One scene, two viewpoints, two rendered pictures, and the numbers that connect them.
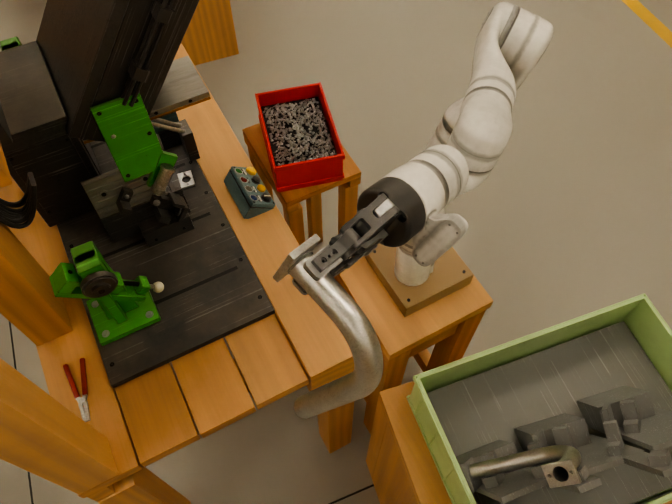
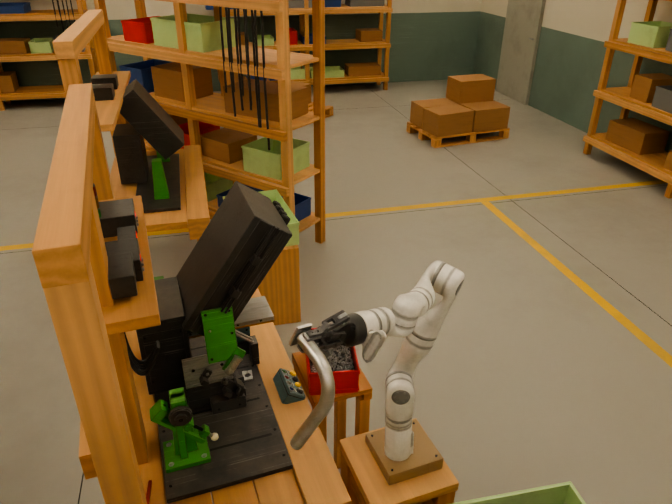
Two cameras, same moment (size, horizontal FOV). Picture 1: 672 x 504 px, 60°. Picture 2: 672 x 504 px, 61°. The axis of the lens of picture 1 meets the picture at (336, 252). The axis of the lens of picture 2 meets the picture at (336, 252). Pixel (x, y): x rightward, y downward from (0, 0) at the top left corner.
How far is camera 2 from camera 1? 0.74 m
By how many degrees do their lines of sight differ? 30
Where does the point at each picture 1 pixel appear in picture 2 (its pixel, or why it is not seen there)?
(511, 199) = (509, 451)
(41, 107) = (171, 310)
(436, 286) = (414, 463)
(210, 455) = not seen: outside the picture
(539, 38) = (454, 277)
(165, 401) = not seen: outside the picture
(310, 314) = (318, 470)
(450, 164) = (384, 313)
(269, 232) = (298, 414)
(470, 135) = (398, 305)
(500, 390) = not seen: outside the picture
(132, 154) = (218, 345)
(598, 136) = (587, 409)
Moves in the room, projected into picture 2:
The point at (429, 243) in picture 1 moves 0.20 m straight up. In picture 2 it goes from (369, 347) to (372, 272)
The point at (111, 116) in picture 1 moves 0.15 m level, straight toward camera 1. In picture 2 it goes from (212, 318) to (219, 342)
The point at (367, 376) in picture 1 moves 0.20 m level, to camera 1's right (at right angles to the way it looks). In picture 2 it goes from (326, 393) to (423, 403)
